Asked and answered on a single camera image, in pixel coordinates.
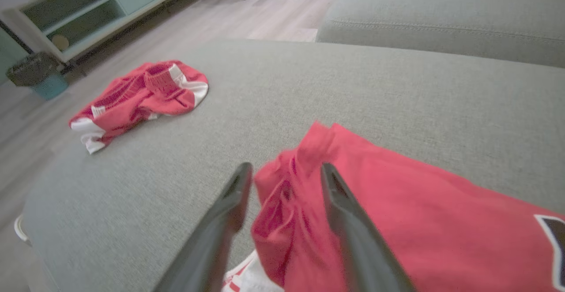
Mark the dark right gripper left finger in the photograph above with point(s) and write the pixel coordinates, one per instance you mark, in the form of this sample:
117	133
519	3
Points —
212	243

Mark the small grey sofa seat cushion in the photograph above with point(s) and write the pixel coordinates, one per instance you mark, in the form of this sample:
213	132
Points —
441	5

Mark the red jersey with white trim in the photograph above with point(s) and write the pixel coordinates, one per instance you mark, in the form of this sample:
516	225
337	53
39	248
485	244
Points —
432	226

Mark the large grey sofa seat cushion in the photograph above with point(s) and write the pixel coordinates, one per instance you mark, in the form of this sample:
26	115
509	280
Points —
353	89

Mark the white round rim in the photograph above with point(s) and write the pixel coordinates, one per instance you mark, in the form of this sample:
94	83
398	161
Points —
18	230

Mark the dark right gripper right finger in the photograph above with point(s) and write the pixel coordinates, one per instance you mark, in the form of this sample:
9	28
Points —
362	248

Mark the crumpled red white shorts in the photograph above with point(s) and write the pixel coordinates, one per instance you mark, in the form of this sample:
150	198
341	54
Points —
141	98

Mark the teal waste bin black bag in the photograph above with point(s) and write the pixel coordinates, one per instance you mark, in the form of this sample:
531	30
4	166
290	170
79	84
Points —
46	82

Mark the round beige object in cabinet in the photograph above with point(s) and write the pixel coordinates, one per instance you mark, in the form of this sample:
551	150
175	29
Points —
60	43

